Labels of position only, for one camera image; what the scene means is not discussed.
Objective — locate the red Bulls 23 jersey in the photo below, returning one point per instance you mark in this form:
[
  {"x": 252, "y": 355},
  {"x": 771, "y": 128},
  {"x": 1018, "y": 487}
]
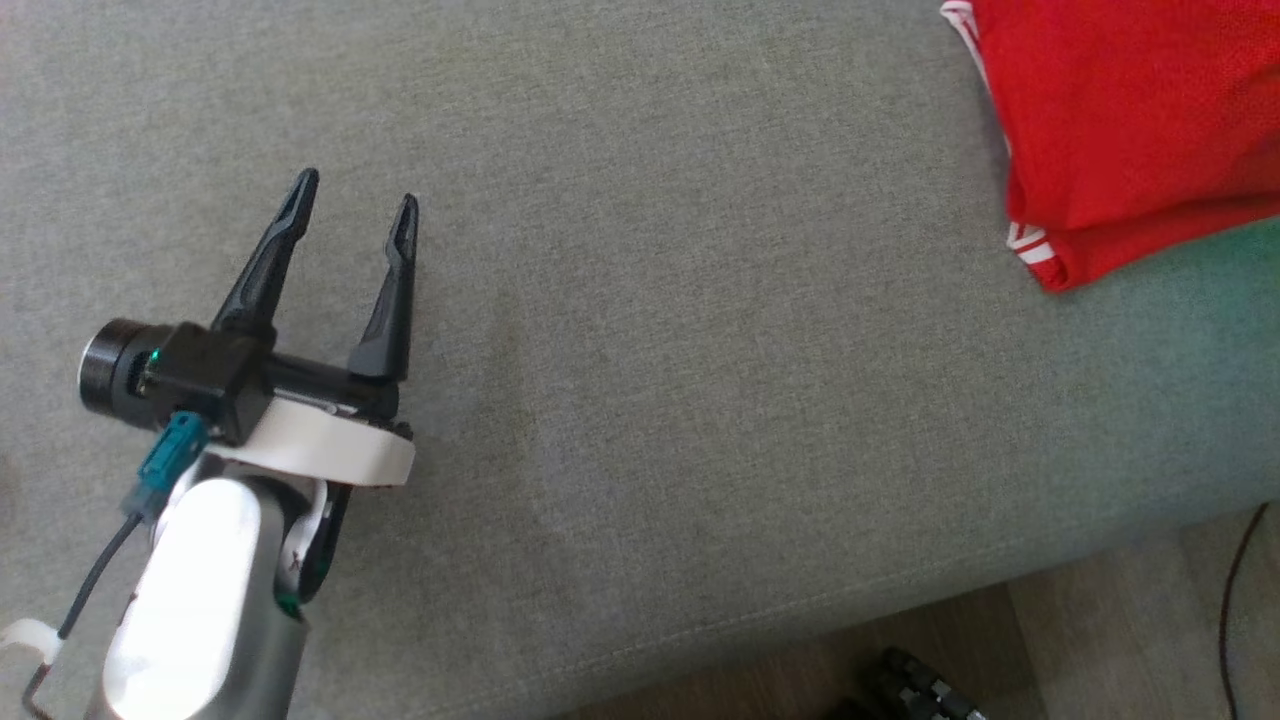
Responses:
[{"x": 1140, "y": 120}]

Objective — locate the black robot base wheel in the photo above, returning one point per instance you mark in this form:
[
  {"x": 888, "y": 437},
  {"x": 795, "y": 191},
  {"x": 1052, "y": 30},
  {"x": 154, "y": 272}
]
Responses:
[{"x": 910, "y": 690}]

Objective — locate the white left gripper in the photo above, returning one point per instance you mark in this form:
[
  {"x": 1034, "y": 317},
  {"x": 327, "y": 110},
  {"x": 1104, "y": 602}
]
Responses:
[{"x": 320, "y": 445}]

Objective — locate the wide grey sofa chaise cushion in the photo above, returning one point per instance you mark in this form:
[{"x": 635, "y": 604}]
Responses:
[{"x": 700, "y": 350}]

